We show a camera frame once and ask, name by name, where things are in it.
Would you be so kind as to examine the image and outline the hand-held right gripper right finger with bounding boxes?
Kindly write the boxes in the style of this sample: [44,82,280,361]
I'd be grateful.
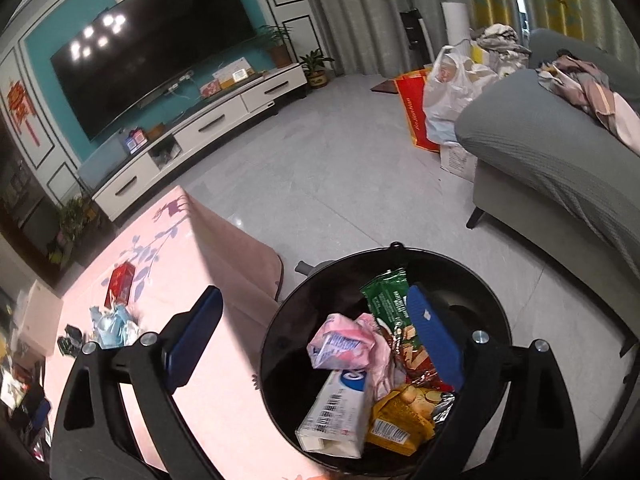
[406,285,596,480]

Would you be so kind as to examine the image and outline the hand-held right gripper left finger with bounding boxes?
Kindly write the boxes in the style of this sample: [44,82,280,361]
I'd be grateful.
[50,286,223,480]

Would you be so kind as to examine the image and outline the red snack packet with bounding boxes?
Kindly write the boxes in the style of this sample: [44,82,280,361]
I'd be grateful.
[385,322,453,396]

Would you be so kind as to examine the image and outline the green snack wrapper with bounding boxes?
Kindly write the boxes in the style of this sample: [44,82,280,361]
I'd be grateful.
[360,269,416,341]

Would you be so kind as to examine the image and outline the yellow potato chip bag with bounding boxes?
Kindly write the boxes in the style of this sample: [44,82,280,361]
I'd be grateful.
[365,384,456,457]

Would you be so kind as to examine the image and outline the pink plastic bag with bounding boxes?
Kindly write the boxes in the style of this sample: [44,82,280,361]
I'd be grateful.
[306,312,396,403]

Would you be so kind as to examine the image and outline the black trash bin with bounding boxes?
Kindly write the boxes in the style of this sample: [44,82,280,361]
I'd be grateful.
[259,242,513,478]

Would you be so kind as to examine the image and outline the white blue toothpaste box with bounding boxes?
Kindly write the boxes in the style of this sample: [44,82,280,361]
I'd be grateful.
[295,369,375,460]

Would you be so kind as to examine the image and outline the light blue packet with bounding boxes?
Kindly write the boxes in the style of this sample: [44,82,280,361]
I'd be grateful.
[90,302,143,350]

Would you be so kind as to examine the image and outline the pink printed tablecloth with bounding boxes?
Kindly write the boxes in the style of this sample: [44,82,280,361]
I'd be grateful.
[50,185,346,480]

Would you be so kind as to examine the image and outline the small red box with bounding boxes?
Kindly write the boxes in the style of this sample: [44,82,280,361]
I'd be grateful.
[104,261,137,309]

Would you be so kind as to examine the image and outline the black plastic bag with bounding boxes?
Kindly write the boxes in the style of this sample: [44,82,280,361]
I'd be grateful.
[56,325,84,358]

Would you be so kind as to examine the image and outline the white wooden box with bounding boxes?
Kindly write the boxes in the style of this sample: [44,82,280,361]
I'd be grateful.
[15,280,63,356]

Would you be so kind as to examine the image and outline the cluster of potted plants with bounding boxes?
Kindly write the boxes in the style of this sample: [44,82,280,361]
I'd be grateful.
[47,192,101,266]

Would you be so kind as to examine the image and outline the white television cabinet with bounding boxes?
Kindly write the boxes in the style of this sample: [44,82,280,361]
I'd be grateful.
[92,65,308,221]

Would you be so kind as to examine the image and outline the grey sofa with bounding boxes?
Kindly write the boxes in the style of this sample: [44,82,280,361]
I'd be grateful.
[455,27,640,348]

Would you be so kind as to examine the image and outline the orange cardboard box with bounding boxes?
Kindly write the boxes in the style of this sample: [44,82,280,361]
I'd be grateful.
[395,67,443,153]

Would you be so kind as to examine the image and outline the white plastic bag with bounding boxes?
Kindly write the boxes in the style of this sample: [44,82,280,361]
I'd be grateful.
[422,46,501,146]

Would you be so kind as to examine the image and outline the white desk calendar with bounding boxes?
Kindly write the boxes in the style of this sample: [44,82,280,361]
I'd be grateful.
[212,57,253,90]

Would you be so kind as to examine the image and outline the potted plant in patterned pot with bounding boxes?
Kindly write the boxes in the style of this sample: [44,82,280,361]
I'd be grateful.
[299,49,335,90]

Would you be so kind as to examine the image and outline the clothes on sofa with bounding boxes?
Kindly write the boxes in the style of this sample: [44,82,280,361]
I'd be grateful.
[537,50,640,156]

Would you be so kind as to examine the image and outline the large black television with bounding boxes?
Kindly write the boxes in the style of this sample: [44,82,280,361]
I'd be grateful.
[50,0,256,142]

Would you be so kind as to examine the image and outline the potted plant in brown pot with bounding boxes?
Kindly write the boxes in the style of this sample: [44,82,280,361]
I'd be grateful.
[257,24,293,68]

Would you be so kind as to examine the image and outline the pile of clothes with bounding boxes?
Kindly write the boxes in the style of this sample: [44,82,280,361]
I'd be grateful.
[470,22,532,67]

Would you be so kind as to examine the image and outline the black floor stand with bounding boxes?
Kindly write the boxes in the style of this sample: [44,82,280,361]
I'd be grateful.
[385,0,426,51]

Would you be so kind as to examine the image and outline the grey curtain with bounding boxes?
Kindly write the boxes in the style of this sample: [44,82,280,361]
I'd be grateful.
[300,0,481,77]

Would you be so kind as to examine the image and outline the red wall decoration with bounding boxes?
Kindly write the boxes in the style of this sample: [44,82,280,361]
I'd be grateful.
[5,77,41,148]

